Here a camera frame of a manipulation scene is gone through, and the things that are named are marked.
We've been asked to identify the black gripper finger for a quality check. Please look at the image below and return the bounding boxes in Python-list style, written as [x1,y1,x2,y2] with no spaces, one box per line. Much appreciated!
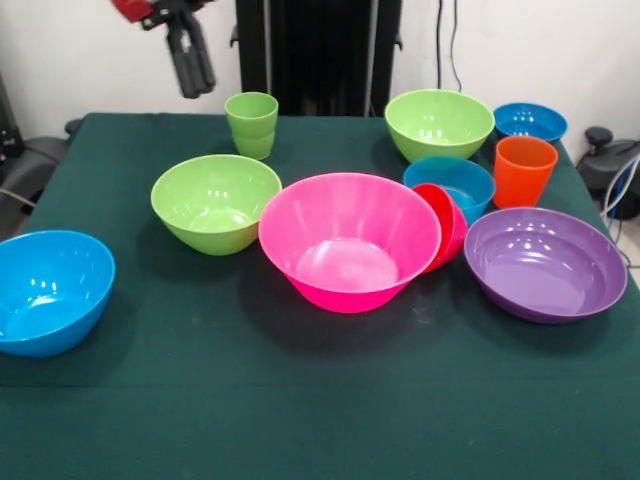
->
[166,19,202,100]
[185,12,217,94]

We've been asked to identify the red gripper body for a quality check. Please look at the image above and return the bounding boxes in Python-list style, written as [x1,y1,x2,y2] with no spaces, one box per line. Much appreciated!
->
[110,0,217,31]

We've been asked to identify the green plastic cup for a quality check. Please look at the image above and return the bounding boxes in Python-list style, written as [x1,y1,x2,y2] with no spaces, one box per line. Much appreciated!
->
[223,91,280,162]

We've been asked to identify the large pink plastic bowl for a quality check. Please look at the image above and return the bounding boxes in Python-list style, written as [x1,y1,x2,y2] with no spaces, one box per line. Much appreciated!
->
[257,172,443,315]

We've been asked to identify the green plastic bowl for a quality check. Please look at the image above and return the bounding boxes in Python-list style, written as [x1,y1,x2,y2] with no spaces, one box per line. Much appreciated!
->
[383,88,497,165]
[150,153,284,257]

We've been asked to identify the large light blue bowl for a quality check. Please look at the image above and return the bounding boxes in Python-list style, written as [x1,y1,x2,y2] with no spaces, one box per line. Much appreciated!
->
[0,229,117,359]

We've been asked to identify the blue straight-sided bowl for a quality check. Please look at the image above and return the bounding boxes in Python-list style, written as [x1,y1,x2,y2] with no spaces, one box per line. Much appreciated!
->
[403,155,497,227]

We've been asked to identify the small crimson plastic bowl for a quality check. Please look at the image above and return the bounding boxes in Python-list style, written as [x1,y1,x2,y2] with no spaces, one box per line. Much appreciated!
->
[410,182,470,275]

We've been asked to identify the small dark blue bowl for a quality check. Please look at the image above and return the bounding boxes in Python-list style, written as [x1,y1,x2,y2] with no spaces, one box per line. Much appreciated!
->
[493,102,569,145]

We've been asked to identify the orange plastic cup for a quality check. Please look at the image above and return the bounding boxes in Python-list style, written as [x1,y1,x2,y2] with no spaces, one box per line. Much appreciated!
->
[491,135,559,210]

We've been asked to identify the dark green tablecloth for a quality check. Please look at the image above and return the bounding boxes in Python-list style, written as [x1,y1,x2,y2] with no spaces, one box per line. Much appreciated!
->
[0,112,640,480]

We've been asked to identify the wide purple plastic bowl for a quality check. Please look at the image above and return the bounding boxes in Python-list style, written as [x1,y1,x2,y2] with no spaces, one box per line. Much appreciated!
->
[463,207,629,326]

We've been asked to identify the black pedestal leg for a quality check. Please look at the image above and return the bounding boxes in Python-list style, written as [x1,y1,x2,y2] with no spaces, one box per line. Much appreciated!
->
[0,137,69,236]
[574,126,640,221]

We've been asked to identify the black wall cable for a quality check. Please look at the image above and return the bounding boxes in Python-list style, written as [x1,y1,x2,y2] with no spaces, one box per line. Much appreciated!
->
[435,0,464,94]

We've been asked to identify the blue and white cables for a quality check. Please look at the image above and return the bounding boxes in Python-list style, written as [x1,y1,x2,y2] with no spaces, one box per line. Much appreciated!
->
[602,154,640,236]

